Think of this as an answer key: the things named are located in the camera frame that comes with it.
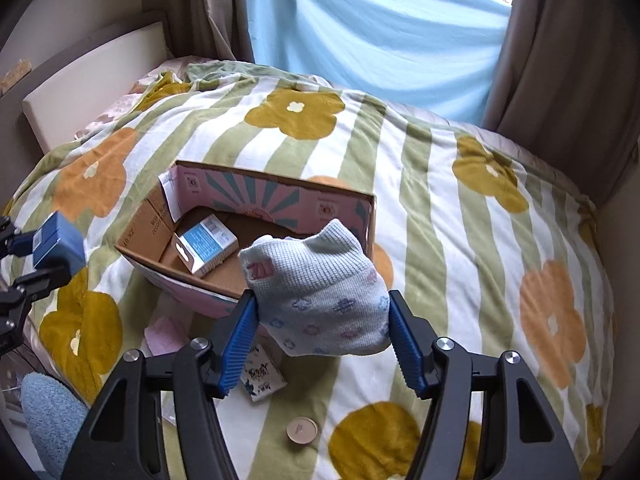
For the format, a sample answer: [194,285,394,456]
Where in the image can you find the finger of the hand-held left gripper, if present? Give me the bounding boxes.
[0,265,76,356]
[0,216,41,259]

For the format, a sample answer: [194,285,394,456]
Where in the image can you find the white headboard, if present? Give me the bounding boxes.
[21,22,174,156]

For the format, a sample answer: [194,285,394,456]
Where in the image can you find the round beige disc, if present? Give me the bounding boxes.
[286,416,320,445]

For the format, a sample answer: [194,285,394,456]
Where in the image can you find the light blue knitted sock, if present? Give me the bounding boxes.
[238,218,391,358]

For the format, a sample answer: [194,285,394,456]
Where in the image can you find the pink cloth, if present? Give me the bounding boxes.
[144,315,194,356]

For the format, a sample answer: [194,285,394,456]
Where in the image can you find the small blue box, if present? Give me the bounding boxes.
[32,211,87,273]

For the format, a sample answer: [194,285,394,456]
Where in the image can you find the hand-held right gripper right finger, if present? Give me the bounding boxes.
[387,289,582,480]

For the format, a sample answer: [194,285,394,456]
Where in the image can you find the small printed white packet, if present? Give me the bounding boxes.
[239,342,289,404]

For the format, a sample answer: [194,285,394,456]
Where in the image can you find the blue fuzzy slipper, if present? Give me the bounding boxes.
[21,372,90,476]

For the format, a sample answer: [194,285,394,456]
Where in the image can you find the flower print striped blanket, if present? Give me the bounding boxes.
[1,60,615,480]

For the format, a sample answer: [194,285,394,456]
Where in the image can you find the blue and white carton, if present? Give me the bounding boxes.
[171,213,239,279]

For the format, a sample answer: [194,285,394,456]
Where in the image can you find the cardboard box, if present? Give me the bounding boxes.
[114,160,377,319]

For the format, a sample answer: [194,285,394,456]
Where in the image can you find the light blue curtain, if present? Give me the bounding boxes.
[242,0,512,127]

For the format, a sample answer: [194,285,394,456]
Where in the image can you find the brown curtain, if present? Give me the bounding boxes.
[188,0,254,63]
[481,0,640,207]

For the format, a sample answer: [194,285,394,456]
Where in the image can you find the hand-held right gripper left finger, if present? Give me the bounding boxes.
[61,289,259,480]

